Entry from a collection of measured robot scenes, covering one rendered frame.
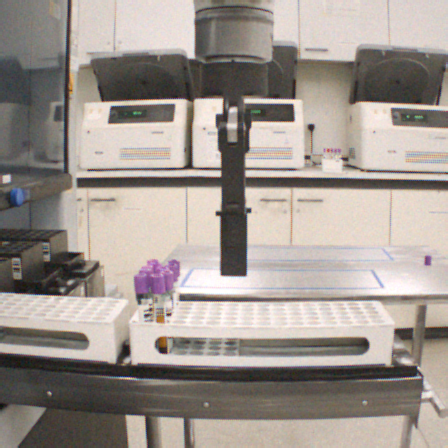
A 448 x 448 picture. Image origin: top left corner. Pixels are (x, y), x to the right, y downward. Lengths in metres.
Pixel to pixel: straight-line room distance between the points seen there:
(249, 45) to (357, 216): 2.44
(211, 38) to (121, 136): 2.42
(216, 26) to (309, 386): 0.40
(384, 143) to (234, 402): 2.47
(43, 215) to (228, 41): 0.76
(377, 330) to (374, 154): 2.39
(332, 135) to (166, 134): 1.10
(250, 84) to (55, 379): 0.40
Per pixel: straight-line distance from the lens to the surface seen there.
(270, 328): 0.65
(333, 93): 3.63
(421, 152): 3.09
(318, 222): 3.00
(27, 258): 1.04
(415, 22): 3.44
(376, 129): 3.03
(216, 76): 0.64
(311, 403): 0.67
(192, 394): 0.67
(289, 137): 2.97
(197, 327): 0.66
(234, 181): 0.63
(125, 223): 3.06
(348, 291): 0.99
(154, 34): 3.35
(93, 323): 0.68
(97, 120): 3.10
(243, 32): 0.64
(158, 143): 3.00
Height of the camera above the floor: 1.07
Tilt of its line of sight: 8 degrees down
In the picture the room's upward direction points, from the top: straight up
